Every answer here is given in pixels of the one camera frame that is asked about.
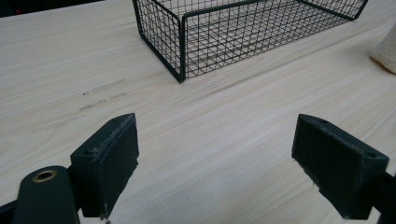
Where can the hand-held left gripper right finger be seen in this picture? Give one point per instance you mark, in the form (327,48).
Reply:
(337,168)

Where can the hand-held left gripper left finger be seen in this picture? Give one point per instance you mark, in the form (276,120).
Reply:
(104,174)

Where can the beige bread slice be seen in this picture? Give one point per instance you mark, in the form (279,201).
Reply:
(386,51)

